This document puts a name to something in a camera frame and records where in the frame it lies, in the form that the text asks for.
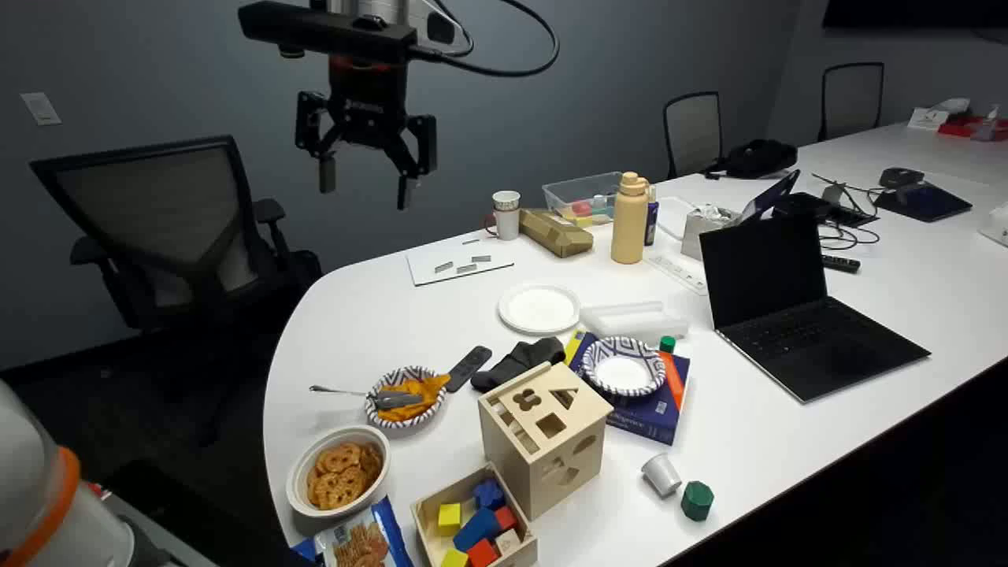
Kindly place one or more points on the far right office chair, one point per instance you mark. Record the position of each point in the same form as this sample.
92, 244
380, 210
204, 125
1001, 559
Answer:
850, 98

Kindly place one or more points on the black spatula handle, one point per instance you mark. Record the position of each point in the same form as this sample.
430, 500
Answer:
466, 365

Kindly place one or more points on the patterned bowl with orange food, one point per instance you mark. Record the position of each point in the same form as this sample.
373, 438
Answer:
409, 380

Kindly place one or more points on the metal spoon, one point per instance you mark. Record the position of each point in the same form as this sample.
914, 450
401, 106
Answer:
357, 391

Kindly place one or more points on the tan rectangular box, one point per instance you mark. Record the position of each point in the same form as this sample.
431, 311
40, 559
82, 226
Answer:
554, 233

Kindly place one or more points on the wooden shape sorter box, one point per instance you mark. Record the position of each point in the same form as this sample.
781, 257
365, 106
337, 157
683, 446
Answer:
550, 479

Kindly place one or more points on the far left office chair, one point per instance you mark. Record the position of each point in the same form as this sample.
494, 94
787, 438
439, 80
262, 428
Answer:
695, 133

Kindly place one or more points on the wooden tray of blocks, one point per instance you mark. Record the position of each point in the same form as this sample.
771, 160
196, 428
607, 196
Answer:
474, 524

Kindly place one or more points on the wooden sliding sorter lid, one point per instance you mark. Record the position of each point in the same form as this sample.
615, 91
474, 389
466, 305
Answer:
539, 411

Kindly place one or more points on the black open laptop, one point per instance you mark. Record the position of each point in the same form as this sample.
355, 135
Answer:
765, 293

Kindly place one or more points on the white round plate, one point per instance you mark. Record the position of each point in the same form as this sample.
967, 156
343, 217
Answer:
539, 311

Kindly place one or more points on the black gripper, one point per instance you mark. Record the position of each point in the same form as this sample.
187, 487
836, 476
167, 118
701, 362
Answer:
365, 106

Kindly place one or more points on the white paper coffee cup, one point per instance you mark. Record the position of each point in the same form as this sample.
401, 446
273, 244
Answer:
504, 212

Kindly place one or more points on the blue snack packet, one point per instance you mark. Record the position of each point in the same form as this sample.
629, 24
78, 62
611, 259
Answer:
364, 538

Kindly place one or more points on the dark blue book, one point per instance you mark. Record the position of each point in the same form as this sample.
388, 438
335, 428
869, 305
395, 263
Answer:
653, 418

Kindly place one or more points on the black office chair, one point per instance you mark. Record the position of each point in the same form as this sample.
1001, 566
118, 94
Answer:
177, 233

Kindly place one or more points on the white sheet with pieces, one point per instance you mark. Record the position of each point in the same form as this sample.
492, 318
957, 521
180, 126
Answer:
450, 263

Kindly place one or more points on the white bowl of pretzels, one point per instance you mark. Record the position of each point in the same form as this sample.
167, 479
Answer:
337, 473

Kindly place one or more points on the black remote control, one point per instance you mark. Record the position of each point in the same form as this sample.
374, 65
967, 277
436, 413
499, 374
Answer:
516, 359

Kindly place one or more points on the clear plastic container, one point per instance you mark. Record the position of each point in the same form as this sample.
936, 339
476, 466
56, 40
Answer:
584, 198

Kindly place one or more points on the black mouse pad with mouse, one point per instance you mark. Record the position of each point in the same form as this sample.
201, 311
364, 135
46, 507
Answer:
908, 194

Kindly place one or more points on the clear rectangular tray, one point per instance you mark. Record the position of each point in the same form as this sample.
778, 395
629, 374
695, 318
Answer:
647, 318

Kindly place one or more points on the blue white patterned empty bowl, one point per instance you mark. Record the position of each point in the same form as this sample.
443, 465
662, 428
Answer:
625, 365

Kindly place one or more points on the green cylinder cap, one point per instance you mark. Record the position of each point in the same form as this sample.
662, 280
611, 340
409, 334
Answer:
697, 502

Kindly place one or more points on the tan plastic bottle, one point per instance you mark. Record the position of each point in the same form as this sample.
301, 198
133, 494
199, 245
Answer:
632, 210

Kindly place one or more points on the black bag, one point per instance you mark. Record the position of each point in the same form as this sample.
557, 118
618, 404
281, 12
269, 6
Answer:
761, 157

